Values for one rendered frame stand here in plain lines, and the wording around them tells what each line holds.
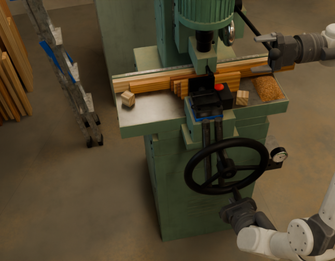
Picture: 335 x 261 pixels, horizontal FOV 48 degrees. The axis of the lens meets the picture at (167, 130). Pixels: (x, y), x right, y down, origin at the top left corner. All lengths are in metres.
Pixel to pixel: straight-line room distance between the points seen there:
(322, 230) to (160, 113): 0.69
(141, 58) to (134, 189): 0.82
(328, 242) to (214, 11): 0.70
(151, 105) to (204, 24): 0.35
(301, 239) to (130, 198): 1.43
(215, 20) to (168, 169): 0.62
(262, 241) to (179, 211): 0.80
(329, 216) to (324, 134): 1.79
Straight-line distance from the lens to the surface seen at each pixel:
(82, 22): 3.58
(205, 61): 1.31
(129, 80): 1.38
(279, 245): 1.01
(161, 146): 1.39
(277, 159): 1.54
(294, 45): 1.22
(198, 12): 1.17
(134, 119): 1.30
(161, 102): 1.35
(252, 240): 1.06
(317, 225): 0.85
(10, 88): 2.63
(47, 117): 2.71
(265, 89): 1.40
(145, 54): 1.74
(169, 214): 1.80
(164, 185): 1.59
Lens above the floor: 1.83
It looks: 48 degrees down
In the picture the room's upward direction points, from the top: 3 degrees counter-clockwise
